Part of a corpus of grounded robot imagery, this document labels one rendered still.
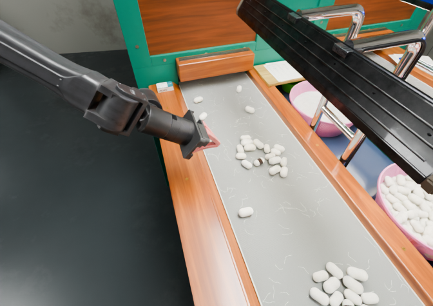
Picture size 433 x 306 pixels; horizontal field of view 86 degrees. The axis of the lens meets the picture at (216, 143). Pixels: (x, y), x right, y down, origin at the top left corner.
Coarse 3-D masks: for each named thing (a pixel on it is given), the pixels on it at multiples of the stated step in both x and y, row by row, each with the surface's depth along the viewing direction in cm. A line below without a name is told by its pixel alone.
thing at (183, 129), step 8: (192, 112) 53; (176, 120) 46; (184, 120) 48; (192, 120) 51; (176, 128) 46; (184, 128) 48; (192, 128) 49; (168, 136) 46; (176, 136) 47; (184, 136) 48; (192, 136) 49; (200, 136) 47; (184, 144) 50; (192, 144) 48; (200, 144) 48; (184, 152) 50; (192, 152) 49
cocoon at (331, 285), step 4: (328, 280) 46; (332, 280) 46; (336, 280) 46; (324, 284) 46; (328, 284) 45; (332, 284) 45; (336, 284) 45; (324, 288) 45; (328, 288) 45; (332, 288) 45; (336, 288) 45; (328, 292) 45
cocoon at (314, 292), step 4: (312, 288) 45; (316, 288) 45; (312, 292) 45; (316, 292) 44; (320, 292) 44; (312, 296) 44; (316, 296) 44; (320, 296) 44; (324, 296) 44; (316, 300) 44; (320, 300) 44; (324, 300) 43; (328, 300) 44; (324, 304) 43
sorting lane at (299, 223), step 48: (192, 96) 91; (240, 96) 91; (240, 144) 73; (288, 144) 73; (240, 192) 61; (288, 192) 61; (336, 192) 61; (240, 240) 53; (288, 240) 53; (336, 240) 53; (288, 288) 46; (384, 288) 46
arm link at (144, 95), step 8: (120, 88) 39; (128, 88) 41; (136, 88) 50; (144, 88) 51; (128, 96) 39; (136, 96) 40; (144, 96) 43; (152, 96) 49; (144, 104) 41; (160, 104) 49; (136, 112) 42; (136, 120) 43; (104, 128) 41; (128, 128) 43; (128, 136) 44
